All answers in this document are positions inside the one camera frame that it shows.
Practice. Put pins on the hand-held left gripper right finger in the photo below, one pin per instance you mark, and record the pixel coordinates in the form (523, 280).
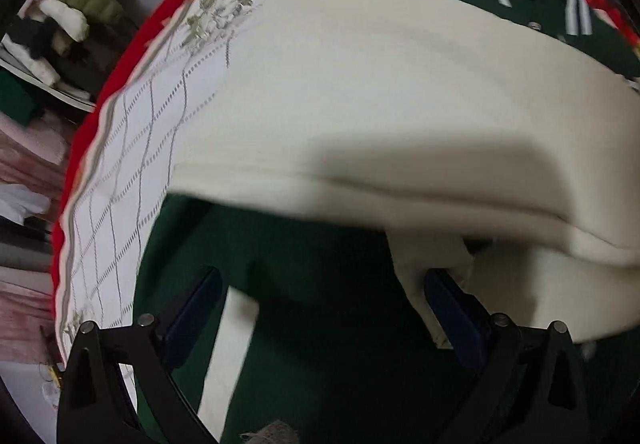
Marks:
(455, 319)

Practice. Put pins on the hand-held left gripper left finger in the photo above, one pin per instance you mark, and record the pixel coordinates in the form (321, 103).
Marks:
(192, 319)

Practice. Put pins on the green and cream jacket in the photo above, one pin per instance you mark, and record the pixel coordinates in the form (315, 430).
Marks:
(350, 98)

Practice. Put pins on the pale pink garment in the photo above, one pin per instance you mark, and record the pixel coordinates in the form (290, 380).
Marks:
(30, 148)

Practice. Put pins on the white diamond-patterned floral cloth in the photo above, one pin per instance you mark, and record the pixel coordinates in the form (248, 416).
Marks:
(140, 133)

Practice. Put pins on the black fuzzy garment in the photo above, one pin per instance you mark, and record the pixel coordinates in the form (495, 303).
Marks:
(30, 36)

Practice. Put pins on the olive green puffer jacket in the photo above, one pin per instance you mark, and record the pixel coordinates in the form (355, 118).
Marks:
(97, 3)

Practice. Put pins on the white puffer jacket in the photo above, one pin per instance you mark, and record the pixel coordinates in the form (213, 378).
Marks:
(67, 18)

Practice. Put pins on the dark green garment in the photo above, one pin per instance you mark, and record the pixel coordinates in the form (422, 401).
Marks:
(15, 98)

